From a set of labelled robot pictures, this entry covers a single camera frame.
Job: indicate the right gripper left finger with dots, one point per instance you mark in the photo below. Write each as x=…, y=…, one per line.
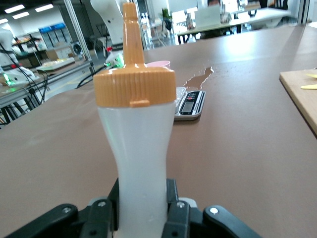
x=99, y=215

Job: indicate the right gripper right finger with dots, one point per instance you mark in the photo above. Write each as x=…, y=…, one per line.
x=183, y=220

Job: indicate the translucent sauce bottle orange cap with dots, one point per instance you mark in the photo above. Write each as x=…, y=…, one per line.
x=138, y=138

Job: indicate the pink plastic cup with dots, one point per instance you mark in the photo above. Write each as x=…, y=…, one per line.
x=161, y=65

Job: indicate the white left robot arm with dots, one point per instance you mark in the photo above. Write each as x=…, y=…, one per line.
x=109, y=22

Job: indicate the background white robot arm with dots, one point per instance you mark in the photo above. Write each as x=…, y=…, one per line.
x=6, y=42

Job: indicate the brown table cover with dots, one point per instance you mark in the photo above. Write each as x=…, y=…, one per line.
x=247, y=148

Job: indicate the silver digital kitchen scale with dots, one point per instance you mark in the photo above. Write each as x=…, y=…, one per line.
x=189, y=106

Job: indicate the liquid spill puddle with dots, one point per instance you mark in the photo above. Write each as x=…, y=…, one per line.
x=198, y=79

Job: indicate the wooden cutting board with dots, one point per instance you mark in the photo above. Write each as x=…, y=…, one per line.
x=302, y=99

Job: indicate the yellow plastic knife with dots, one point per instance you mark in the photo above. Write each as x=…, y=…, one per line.
x=309, y=87

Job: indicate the blue display fridge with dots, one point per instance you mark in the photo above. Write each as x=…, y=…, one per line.
x=53, y=34

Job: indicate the yellow plastic fork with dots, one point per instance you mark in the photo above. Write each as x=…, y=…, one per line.
x=312, y=75

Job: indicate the white background monitor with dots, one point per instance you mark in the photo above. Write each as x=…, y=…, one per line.
x=208, y=17

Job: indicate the green potted plant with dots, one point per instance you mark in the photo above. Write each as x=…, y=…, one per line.
x=167, y=15

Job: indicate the ceiling light panel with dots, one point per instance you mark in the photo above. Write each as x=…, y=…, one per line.
x=14, y=9
x=44, y=7

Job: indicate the seated background person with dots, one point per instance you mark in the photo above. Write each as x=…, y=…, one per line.
x=214, y=2

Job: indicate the white background table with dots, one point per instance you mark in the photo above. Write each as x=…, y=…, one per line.
x=267, y=13

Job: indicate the aluminium cage post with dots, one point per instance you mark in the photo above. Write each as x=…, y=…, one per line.
x=75, y=27

